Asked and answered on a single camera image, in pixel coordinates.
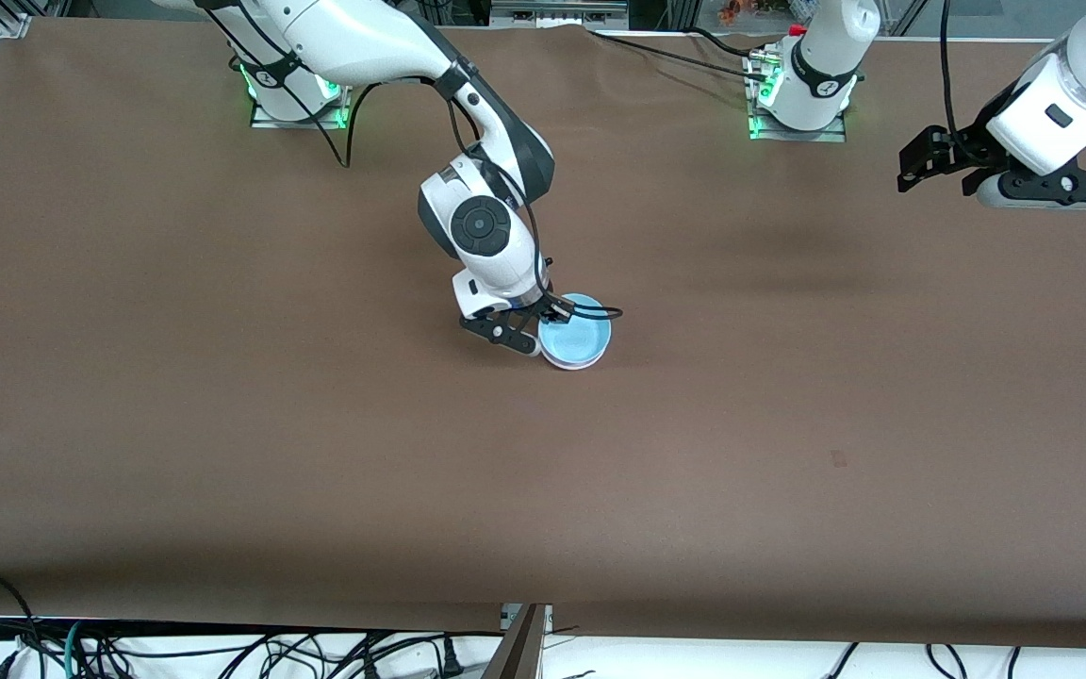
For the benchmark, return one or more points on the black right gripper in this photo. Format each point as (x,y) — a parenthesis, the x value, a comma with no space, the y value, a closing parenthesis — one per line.
(551,306)

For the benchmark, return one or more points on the light blue bowl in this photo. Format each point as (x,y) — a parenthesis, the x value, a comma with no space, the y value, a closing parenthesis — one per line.
(585,338)

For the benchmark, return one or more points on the orange background objects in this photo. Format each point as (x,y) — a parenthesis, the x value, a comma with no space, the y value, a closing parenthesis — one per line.
(732,9)

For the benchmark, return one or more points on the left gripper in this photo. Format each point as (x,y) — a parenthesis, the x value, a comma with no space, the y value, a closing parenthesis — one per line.
(965,149)

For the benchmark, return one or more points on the aluminium frame rail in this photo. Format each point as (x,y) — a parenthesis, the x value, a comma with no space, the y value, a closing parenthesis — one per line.
(557,14)

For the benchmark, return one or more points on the aluminium corner profile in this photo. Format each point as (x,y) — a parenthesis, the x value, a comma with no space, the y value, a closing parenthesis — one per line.
(13,25)

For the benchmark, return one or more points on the aluminium table beam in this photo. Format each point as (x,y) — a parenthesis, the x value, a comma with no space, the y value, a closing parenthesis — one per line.
(519,651)

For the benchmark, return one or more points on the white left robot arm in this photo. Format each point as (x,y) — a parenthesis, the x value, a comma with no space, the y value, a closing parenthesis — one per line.
(816,66)

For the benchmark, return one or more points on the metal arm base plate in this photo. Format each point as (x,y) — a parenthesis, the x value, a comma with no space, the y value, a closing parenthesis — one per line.
(798,136)
(303,124)

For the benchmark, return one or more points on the pink bowl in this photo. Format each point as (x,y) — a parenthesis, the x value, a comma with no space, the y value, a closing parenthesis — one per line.
(573,364)

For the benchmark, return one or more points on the brown table cover sheet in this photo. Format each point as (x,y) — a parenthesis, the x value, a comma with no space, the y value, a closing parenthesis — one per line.
(543,490)

